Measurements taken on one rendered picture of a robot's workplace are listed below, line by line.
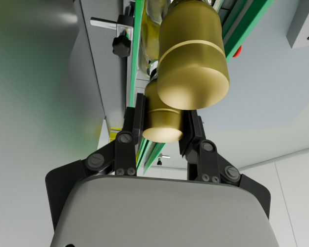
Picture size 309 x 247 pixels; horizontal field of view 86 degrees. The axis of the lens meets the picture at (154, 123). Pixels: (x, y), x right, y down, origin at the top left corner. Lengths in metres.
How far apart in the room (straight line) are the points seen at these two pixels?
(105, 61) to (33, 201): 0.34
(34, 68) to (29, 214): 0.20
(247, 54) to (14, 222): 0.68
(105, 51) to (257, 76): 0.56
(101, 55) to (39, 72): 0.29
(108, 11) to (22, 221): 0.37
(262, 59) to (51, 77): 0.63
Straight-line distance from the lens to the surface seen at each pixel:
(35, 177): 0.30
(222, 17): 0.40
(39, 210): 0.34
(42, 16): 0.21
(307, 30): 0.60
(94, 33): 0.43
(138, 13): 0.29
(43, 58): 0.21
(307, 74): 0.85
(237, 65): 0.69
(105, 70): 0.51
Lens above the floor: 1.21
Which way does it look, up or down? 26 degrees down
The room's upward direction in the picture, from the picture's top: 176 degrees counter-clockwise
